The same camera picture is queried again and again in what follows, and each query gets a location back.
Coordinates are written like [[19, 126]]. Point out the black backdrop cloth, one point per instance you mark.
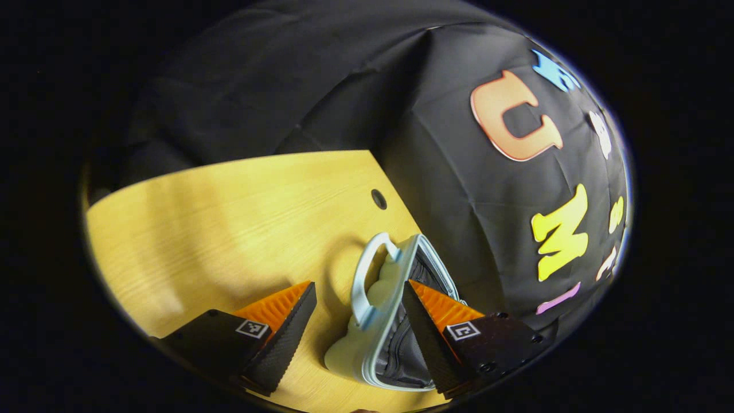
[[401, 86]]

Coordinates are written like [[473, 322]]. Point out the pale blue suitcase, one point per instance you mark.
[[350, 355]]

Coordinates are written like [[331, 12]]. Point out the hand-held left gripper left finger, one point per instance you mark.
[[289, 338]]

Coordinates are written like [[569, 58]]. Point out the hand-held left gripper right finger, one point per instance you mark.
[[430, 344]]

